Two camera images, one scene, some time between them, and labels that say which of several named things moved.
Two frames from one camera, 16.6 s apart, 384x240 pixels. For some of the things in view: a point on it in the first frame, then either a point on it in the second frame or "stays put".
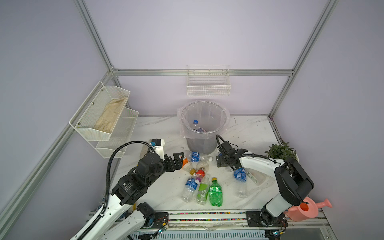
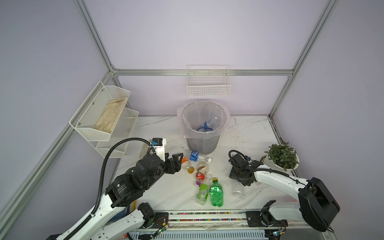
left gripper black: x=178 y=163 stays put
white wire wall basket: x=208 y=80 stays put
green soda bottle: x=215 y=193 stays put
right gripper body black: x=222 y=160 -> x=235 y=174
